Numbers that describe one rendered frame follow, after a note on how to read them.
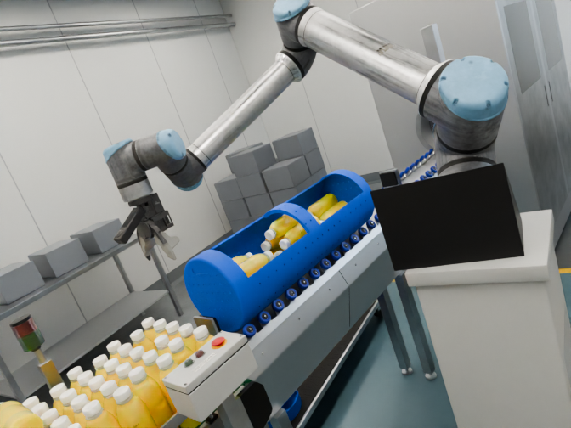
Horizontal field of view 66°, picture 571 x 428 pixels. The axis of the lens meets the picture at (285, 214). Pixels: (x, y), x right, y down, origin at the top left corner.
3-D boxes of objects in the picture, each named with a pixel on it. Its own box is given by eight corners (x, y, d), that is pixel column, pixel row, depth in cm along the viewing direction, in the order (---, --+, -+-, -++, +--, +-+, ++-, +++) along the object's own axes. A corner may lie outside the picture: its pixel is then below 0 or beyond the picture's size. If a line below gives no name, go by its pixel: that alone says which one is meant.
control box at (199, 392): (259, 367, 113) (245, 333, 111) (201, 423, 100) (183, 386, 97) (234, 361, 120) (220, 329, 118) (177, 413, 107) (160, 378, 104)
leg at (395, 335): (414, 369, 244) (382, 269, 229) (409, 376, 240) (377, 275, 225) (404, 368, 248) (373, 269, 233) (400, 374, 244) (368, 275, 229)
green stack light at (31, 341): (48, 340, 139) (41, 328, 138) (27, 353, 135) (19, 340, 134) (41, 338, 143) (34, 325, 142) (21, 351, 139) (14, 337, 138)
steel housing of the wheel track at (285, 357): (481, 192, 289) (469, 143, 280) (273, 440, 141) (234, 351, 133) (439, 197, 308) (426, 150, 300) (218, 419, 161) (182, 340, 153)
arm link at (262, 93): (307, 47, 156) (170, 183, 145) (299, 19, 145) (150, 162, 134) (331, 59, 150) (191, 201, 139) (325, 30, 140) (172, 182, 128)
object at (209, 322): (230, 348, 143) (216, 315, 140) (225, 352, 142) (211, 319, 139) (212, 344, 150) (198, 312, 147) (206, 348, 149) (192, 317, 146)
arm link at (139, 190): (127, 187, 123) (111, 191, 129) (134, 203, 124) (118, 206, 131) (153, 176, 129) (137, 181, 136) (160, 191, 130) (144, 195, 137)
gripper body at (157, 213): (175, 227, 134) (160, 190, 131) (152, 239, 128) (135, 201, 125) (162, 228, 139) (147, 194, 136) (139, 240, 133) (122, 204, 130)
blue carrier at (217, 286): (383, 222, 198) (362, 162, 192) (256, 336, 139) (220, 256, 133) (334, 228, 218) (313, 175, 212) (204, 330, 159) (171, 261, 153)
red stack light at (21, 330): (40, 327, 138) (35, 317, 137) (19, 340, 134) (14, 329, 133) (34, 325, 142) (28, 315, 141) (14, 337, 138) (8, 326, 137)
